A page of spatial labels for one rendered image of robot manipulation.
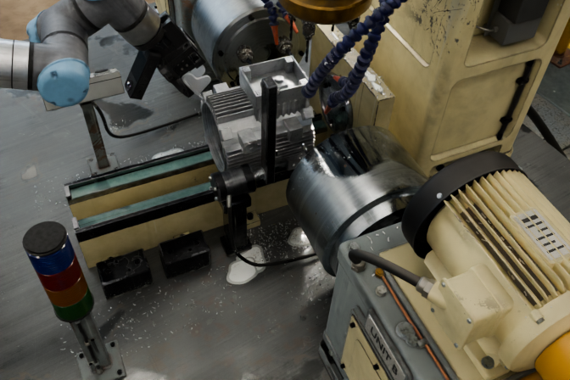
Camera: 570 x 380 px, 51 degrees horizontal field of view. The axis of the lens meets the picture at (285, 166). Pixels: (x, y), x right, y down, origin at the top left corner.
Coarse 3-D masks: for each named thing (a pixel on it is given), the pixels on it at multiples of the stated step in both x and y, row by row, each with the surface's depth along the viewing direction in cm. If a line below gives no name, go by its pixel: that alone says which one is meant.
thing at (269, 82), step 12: (264, 84) 104; (276, 84) 103; (264, 96) 105; (276, 96) 105; (264, 108) 107; (276, 108) 107; (264, 120) 110; (276, 120) 109; (264, 132) 112; (276, 132) 111; (264, 144) 114; (264, 156) 116; (264, 168) 119; (264, 180) 121
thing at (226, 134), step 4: (204, 92) 125; (208, 92) 125; (212, 92) 126; (204, 96) 125; (204, 100) 125; (304, 108) 123; (308, 108) 123; (300, 112) 124; (304, 112) 123; (308, 112) 123; (312, 112) 123; (304, 116) 123; (308, 116) 123; (312, 116) 123; (224, 128) 118; (228, 128) 118; (220, 132) 119; (224, 132) 118; (228, 132) 118; (204, 136) 136; (224, 136) 118; (228, 136) 118; (232, 136) 118; (224, 140) 118; (304, 156) 132
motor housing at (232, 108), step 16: (208, 96) 123; (224, 96) 122; (240, 96) 123; (208, 112) 132; (224, 112) 119; (240, 112) 120; (208, 128) 134; (240, 128) 121; (256, 128) 122; (304, 128) 124; (208, 144) 134; (224, 144) 120; (288, 144) 124; (224, 160) 133; (240, 160) 121; (256, 160) 124
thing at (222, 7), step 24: (216, 0) 141; (240, 0) 137; (192, 24) 149; (216, 24) 138; (240, 24) 136; (264, 24) 138; (288, 24) 141; (216, 48) 138; (240, 48) 139; (264, 48) 143; (216, 72) 143
